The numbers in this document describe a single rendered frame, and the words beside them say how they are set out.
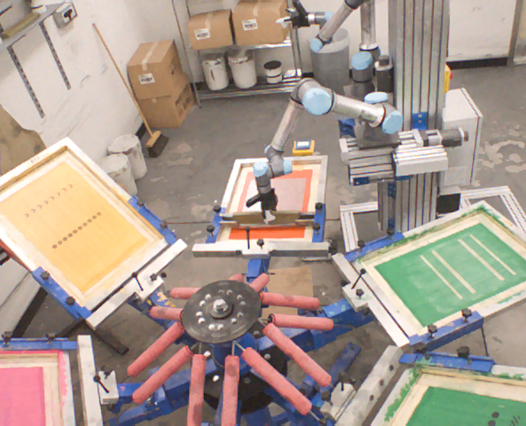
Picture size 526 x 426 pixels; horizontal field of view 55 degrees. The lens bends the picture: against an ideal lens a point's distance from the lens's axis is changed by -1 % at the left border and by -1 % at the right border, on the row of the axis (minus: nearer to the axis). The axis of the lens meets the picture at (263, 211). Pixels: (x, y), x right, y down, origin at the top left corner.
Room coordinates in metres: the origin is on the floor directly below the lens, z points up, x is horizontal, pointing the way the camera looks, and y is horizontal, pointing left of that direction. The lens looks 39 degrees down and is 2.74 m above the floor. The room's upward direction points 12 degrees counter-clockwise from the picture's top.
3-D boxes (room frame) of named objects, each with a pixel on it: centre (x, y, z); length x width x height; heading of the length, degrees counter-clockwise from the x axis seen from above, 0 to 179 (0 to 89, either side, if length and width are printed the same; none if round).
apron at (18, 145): (3.33, 1.65, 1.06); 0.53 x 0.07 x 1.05; 164
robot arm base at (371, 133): (2.27, -0.68, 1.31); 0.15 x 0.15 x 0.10
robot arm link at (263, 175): (2.05, -0.03, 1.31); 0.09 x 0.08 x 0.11; 97
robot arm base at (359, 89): (2.76, -0.75, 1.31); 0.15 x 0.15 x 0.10
